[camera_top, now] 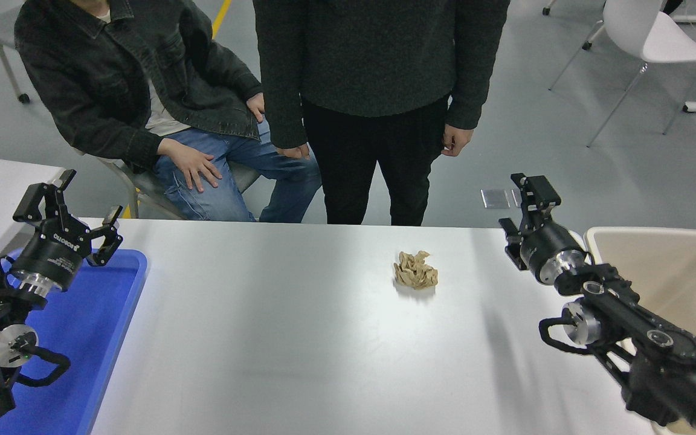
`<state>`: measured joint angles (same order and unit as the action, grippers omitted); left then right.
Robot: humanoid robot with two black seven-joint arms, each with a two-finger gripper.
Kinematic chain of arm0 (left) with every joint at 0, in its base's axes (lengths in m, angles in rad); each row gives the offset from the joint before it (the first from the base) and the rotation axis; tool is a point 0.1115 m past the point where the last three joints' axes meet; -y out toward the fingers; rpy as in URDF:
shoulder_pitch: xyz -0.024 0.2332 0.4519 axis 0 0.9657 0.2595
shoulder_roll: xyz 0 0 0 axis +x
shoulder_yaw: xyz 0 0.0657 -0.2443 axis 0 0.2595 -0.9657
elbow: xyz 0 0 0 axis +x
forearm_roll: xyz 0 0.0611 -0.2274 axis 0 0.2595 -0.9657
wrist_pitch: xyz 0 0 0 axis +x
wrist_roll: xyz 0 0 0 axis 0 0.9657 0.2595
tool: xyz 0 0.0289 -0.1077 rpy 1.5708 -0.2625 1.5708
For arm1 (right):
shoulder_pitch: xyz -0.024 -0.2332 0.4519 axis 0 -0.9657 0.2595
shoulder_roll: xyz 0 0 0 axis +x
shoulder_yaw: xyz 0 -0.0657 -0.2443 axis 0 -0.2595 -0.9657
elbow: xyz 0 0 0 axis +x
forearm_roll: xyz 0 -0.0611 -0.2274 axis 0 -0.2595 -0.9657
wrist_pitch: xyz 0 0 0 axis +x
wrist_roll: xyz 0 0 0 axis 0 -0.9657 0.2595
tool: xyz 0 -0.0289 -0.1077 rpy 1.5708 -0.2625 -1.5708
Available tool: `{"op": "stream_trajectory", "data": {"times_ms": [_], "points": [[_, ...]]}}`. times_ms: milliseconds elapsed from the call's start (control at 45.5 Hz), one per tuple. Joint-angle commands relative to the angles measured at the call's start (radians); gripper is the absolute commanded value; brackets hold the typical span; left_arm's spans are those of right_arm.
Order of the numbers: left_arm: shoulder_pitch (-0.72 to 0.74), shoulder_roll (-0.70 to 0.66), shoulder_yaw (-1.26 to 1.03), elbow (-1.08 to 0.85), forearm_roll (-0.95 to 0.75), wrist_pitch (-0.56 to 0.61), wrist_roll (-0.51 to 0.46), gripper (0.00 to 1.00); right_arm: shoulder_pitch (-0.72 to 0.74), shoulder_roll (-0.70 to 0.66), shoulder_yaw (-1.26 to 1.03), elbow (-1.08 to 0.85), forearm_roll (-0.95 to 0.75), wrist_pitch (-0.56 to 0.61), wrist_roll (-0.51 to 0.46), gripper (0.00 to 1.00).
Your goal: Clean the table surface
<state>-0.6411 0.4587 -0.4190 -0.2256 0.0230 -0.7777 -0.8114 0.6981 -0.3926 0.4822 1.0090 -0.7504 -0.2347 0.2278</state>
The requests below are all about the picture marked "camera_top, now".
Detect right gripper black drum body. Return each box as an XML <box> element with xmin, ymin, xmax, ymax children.
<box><xmin>517</xmin><ymin>224</ymin><xmax>586</xmax><ymax>285</ymax></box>

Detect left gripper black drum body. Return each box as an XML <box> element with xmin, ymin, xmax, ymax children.
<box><xmin>11</xmin><ymin>216</ymin><xmax>94</xmax><ymax>292</ymax></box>

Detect tan paper ball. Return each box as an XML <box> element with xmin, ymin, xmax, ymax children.
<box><xmin>394</xmin><ymin>250</ymin><xmax>439</xmax><ymax>289</ymax></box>

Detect standing person's left hand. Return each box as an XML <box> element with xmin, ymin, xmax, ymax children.
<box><xmin>442</xmin><ymin>124</ymin><xmax>474</xmax><ymax>157</ymax></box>

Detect seated person's right hand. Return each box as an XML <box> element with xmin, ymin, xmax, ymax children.
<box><xmin>158</xmin><ymin>138</ymin><xmax>223</xmax><ymax>193</ymax></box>

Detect seated person's left hand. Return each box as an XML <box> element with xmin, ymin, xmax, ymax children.
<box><xmin>246</xmin><ymin>92</ymin><xmax>266</xmax><ymax>123</ymax></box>

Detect standing person's right hand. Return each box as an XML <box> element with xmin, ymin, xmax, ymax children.
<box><xmin>275</xmin><ymin>143</ymin><xmax>311</xmax><ymax>160</ymax></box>

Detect blue plastic tray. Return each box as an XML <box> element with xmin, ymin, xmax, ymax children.
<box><xmin>0</xmin><ymin>248</ymin><xmax>148</xmax><ymax>435</ymax></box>

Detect large pale plastic bin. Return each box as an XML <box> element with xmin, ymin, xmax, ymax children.
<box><xmin>584</xmin><ymin>227</ymin><xmax>696</xmax><ymax>435</ymax></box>

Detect seated person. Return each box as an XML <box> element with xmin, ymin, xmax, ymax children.
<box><xmin>14</xmin><ymin>0</ymin><xmax>323</xmax><ymax>223</ymax></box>

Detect seated person's wheeled chair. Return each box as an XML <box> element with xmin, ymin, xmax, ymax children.
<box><xmin>76</xmin><ymin>148</ymin><xmax>262</xmax><ymax>219</ymax></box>

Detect grey wheeled chair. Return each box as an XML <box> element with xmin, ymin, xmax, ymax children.
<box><xmin>0</xmin><ymin>7</ymin><xmax>31</xmax><ymax>103</ymax></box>

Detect white caster chair base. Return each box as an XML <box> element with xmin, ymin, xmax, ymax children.
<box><xmin>541</xmin><ymin>5</ymin><xmax>604</xmax><ymax>50</ymax></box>

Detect white shell chair metal legs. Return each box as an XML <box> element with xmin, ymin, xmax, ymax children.
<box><xmin>549</xmin><ymin>0</ymin><xmax>696</xmax><ymax>149</ymax></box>

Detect standing person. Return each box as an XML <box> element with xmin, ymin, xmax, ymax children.
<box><xmin>253</xmin><ymin>0</ymin><xmax>511</xmax><ymax>227</ymax></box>

